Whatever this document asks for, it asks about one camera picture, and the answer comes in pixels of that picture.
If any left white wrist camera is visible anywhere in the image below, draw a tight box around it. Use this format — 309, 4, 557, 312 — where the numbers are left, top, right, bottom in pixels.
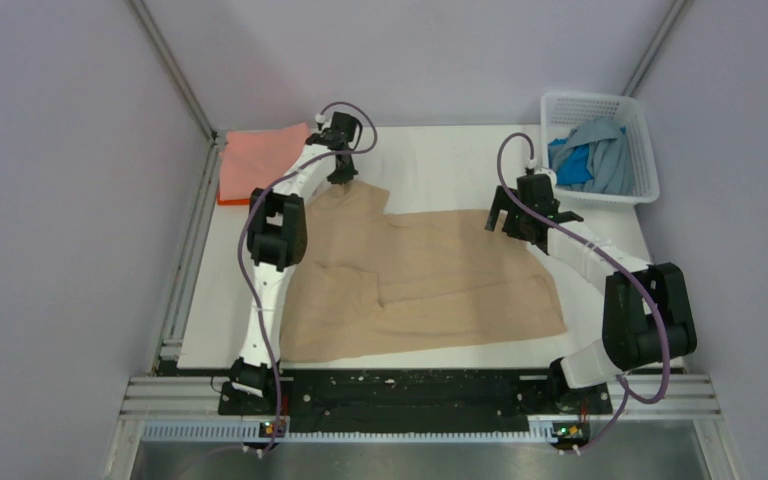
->
314, 113, 329, 131

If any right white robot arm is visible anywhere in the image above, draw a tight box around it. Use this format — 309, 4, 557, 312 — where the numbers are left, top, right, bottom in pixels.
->
485, 171, 698, 412

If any folded orange t shirt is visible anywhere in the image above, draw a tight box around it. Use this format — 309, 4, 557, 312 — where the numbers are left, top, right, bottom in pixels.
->
216, 194, 251, 206

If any bright blue t shirt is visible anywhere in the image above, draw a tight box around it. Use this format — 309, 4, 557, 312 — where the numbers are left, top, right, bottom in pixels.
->
547, 138, 593, 187

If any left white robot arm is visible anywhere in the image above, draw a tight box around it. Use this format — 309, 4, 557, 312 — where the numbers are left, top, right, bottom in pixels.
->
218, 112, 363, 414

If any white slotted cable duct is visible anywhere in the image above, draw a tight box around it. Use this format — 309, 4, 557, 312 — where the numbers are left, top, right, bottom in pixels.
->
142, 420, 558, 444

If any light blue t shirt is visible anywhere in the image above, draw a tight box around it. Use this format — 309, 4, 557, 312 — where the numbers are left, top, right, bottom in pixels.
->
557, 117, 634, 195

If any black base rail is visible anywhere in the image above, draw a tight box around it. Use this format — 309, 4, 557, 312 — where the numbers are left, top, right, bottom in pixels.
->
218, 369, 613, 434

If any aluminium frame post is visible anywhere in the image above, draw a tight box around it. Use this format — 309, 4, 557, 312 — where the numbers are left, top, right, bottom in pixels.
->
128, 0, 218, 140
622, 0, 695, 97

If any folded pink t shirt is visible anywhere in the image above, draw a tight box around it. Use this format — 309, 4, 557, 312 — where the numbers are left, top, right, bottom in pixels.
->
217, 123, 310, 199

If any beige t shirt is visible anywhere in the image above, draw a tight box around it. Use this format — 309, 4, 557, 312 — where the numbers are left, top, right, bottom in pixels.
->
280, 182, 566, 363

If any right aluminium frame post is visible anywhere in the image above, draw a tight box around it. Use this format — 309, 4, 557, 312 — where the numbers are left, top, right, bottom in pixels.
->
622, 0, 695, 97

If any left aluminium frame post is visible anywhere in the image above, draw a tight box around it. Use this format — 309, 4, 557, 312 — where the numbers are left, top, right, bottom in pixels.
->
128, 0, 218, 140

